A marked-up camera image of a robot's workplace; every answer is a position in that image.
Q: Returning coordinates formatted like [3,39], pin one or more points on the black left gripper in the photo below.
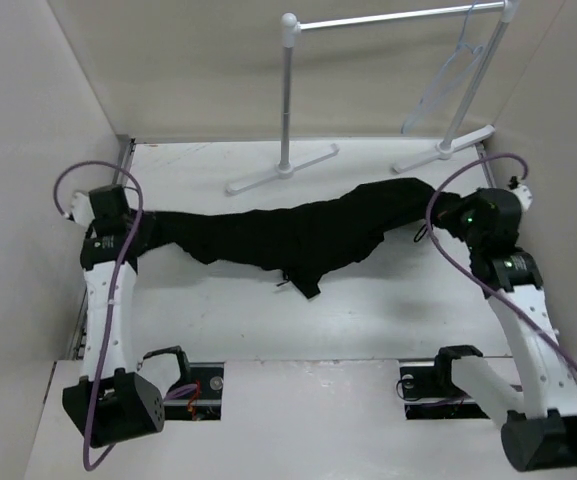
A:
[147,222]

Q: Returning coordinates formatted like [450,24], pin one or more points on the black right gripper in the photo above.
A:
[466,203]

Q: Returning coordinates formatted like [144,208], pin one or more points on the black trousers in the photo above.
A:
[303,242]

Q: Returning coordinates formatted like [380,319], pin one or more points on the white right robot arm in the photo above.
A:
[537,420]

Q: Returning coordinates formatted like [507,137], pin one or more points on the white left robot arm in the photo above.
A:
[119,395]

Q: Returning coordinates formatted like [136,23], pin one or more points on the light blue clothes hanger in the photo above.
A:
[449,77]

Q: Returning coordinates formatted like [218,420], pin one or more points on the white metal clothes rack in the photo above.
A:
[345,74]

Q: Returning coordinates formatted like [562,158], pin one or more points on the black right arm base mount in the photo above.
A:
[425,398]

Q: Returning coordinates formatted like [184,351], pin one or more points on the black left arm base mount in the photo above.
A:
[202,405]

